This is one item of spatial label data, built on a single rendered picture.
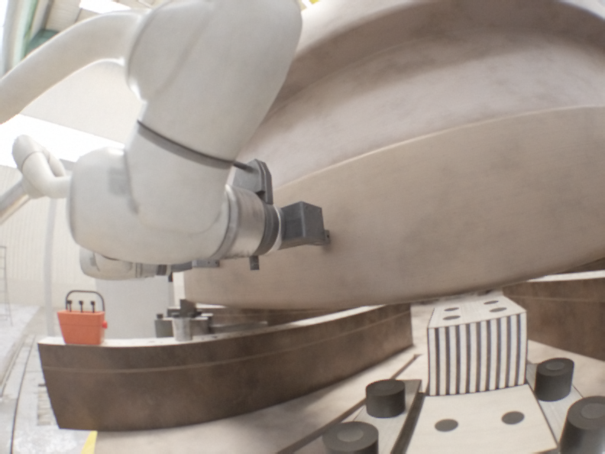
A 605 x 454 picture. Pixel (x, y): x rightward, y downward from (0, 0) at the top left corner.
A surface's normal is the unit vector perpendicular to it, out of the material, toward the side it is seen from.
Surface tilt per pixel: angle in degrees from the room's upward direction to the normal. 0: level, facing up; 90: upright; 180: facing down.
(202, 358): 90
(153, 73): 124
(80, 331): 97
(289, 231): 90
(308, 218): 90
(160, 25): 117
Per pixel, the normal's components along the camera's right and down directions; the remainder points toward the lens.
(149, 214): 0.62, 0.36
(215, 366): 0.56, -0.24
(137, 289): 0.82, -0.20
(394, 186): -0.57, -0.12
